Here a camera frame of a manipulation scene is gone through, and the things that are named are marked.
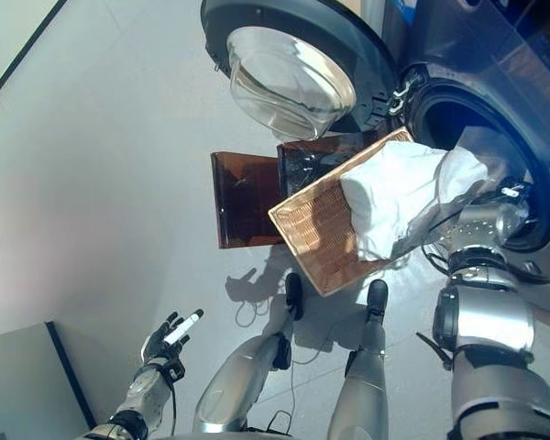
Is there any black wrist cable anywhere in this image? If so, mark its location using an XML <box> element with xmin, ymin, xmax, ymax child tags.
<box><xmin>420</xmin><ymin>241</ymin><xmax>451</xmax><ymax>277</ymax></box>
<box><xmin>167</xmin><ymin>379</ymin><xmax>179</xmax><ymax>436</ymax></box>

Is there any grey front-load washing machine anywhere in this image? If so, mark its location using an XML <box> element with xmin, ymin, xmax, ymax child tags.
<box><xmin>361</xmin><ymin>0</ymin><xmax>550</xmax><ymax>317</ymax></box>

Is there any round washing machine door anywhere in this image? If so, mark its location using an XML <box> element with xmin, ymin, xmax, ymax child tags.
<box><xmin>199</xmin><ymin>0</ymin><xmax>398</xmax><ymax>141</ymax></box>

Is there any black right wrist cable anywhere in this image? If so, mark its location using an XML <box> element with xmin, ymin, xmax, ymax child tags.
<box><xmin>420</xmin><ymin>241</ymin><xmax>451</xmax><ymax>277</ymax></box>

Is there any white cabinet with black edge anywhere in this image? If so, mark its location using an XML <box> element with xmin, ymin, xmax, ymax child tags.
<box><xmin>0</xmin><ymin>320</ymin><xmax>97</xmax><ymax>440</ymax></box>

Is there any thin looped floor cable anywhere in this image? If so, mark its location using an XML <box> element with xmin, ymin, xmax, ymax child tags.
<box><xmin>235</xmin><ymin>295</ymin><xmax>272</xmax><ymax>327</ymax></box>

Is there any light grey garment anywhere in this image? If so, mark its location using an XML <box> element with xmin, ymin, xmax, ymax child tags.
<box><xmin>456</xmin><ymin>126</ymin><xmax>503</xmax><ymax>155</ymax></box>

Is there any white garment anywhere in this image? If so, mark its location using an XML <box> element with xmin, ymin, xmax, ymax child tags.
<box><xmin>338</xmin><ymin>139</ymin><xmax>490</xmax><ymax>263</ymax></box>

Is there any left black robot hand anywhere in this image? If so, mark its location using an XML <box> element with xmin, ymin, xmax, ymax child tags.
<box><xmin>140</xmin><ymin>309</ymin><xmax>205</xmax><ymax>368</ymax></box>

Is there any right white-backed robot hand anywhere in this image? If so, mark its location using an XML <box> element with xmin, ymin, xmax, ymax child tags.
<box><xmin>499</xmin><ymin>181</ymin><xmax>538</xmax><ymax>207</ymax></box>

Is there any right silver robot leg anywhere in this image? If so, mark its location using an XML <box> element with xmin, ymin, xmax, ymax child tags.
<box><xmin>325</xmin><ymin>279</ymin><xmax>391</xmax><ymax>440</ymax></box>

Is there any brown translucent stool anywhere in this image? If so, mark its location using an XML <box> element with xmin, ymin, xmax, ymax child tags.
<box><xmin>209</xmin><ymin>126</ymin><xmax>398</xmax><ymax>250</ymax></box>

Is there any rectangular wicker basket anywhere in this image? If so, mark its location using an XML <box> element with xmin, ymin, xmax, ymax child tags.
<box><xmin>268</xmin><ymin>126</ymin><xmax>441</xmax><ymax>297</ymax></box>

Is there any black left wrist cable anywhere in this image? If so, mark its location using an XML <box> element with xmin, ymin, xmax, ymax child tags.
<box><xmin>167</xmin><ymin>379</ymin><xmax>179</xmax><ymax>436</ymax></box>

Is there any black baseboard strip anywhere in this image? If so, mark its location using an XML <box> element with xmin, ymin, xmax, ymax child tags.
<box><xmin>0</xmin><ymin>0</ymin><xmax>70</xmax><ymax>116</ymax></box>

